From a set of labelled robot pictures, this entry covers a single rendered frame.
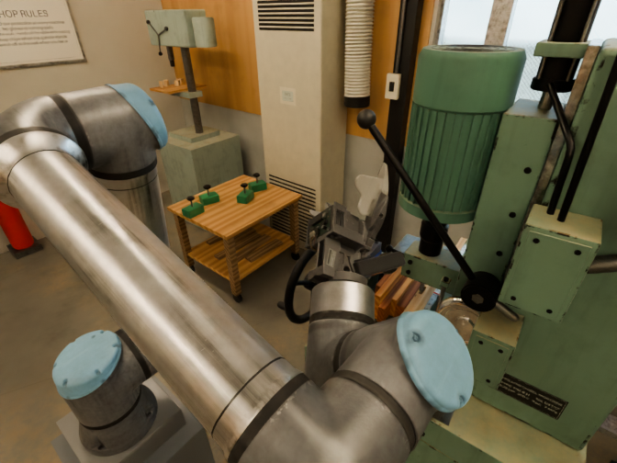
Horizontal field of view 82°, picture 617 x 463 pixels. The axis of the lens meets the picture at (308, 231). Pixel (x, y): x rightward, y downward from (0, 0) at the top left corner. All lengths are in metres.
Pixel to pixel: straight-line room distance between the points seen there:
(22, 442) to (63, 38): 2.60
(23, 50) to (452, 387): 3.27
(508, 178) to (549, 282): 0.19
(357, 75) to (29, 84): 2.34
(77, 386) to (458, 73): 0.97
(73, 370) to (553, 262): 0.96
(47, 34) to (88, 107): 2.77
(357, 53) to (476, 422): 1.78
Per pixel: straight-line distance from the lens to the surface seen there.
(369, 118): 0.66
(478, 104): 0.68
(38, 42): 3.38
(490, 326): 0.73
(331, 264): 0.50
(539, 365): 0.85
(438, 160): 0.70
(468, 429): 0.93
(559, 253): 0.61
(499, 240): 0.75
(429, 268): 0.87
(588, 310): 0.76
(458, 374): 0.37
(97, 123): 0.62
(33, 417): 2.21
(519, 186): 0.70
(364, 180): 0.55
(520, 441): 0.96
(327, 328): 0.46
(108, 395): 1.01
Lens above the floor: 1.56
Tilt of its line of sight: 32 degrees down
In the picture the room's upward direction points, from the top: 1 degrees counter-clockwise
